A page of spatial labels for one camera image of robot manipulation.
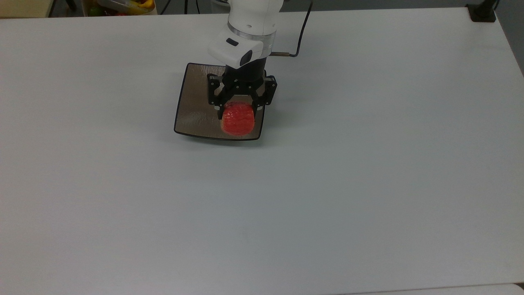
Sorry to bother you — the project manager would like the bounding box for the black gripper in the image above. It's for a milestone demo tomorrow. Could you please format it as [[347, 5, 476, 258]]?
[[207, 57, 278, 120]]

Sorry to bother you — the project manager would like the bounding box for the red apple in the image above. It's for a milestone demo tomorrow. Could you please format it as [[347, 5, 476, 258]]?
[[221, 102, 255, 137]]

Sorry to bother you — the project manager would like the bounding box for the square brown ceramic plate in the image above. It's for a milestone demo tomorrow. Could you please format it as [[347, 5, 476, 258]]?
[[174, 62, 267, 142]]

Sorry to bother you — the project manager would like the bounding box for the bin of colourful toy fruit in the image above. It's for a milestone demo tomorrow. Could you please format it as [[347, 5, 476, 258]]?
[[81, 0, 158, 16]]

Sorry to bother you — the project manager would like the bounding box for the beige wooden furniture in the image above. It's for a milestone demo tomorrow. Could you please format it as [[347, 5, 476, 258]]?
[[0, 0, 54, 18]]

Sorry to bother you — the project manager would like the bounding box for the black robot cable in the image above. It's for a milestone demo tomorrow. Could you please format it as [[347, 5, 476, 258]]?
[[272, 0, 314, 58]]

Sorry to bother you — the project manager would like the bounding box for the black table clamp mount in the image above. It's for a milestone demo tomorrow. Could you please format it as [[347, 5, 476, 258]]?
[[466, 0, 498, 23]]

